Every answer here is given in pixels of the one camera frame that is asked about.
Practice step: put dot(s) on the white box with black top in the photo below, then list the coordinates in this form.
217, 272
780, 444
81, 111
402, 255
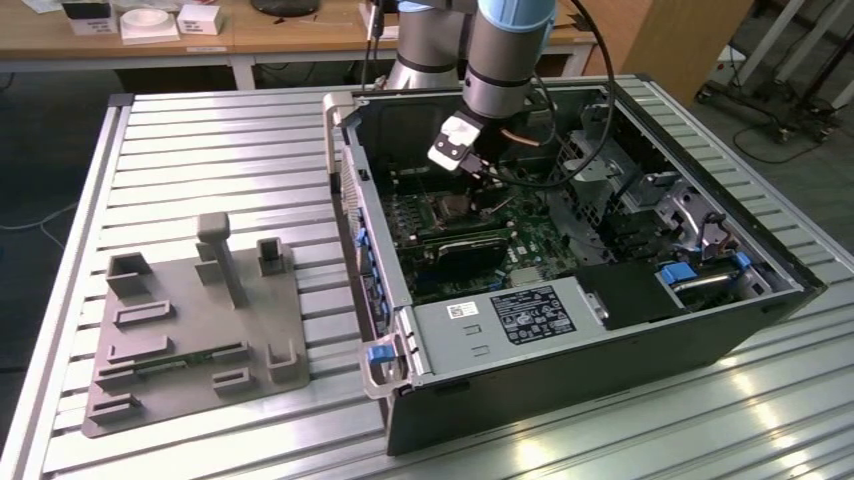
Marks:
87, 25

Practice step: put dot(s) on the white block with round recess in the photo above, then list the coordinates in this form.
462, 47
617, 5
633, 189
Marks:
150, 35

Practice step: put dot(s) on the wooden desk with white legs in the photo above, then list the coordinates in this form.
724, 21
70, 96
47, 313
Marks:
301, 30

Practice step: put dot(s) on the blue plastic drive clip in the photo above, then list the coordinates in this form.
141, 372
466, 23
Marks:
676, 275

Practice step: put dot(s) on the black round object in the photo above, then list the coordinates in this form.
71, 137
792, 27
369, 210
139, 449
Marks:
288, 6

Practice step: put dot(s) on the plain white box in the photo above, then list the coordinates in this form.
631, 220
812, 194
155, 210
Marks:
201, 22

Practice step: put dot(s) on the grey metal drive cage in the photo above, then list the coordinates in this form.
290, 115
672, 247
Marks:
581, 210

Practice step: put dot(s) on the CPU socket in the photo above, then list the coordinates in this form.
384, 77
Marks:
434, 200

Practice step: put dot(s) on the wooden cabinet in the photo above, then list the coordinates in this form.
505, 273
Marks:
681, 45

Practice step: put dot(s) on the black open PC case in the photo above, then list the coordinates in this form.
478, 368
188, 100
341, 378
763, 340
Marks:
601, 380

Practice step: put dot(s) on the small silver finned heatsink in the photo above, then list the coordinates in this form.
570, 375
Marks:
529, 276

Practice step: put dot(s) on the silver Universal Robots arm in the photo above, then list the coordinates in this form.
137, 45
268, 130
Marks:
501, 90

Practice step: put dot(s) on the black graphics card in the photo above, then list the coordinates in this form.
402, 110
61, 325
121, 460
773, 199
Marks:
468, 265

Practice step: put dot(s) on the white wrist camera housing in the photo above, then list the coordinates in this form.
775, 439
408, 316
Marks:
454, 142

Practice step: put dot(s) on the grey parts rack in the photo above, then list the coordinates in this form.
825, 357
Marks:
188, 310

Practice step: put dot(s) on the silver CPU with green rim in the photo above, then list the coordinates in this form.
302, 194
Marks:
454, 205

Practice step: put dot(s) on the green RAM stick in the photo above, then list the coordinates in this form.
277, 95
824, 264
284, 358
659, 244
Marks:
174, 362

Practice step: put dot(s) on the black plastic shroud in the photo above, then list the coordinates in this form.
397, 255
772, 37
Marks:
628, 295

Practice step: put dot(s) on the blue case latch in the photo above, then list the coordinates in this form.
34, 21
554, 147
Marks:
381, 355

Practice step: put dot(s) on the silver power supply with labels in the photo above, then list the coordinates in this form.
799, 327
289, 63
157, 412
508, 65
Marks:
454, 340

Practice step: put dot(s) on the white metal frame cart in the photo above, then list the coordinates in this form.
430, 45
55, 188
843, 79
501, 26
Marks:
768, 45

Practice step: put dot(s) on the silver embossed metal bracket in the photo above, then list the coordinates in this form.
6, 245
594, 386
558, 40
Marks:
608, 172

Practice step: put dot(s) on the green motherboard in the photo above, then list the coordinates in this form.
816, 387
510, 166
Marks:
534, 240

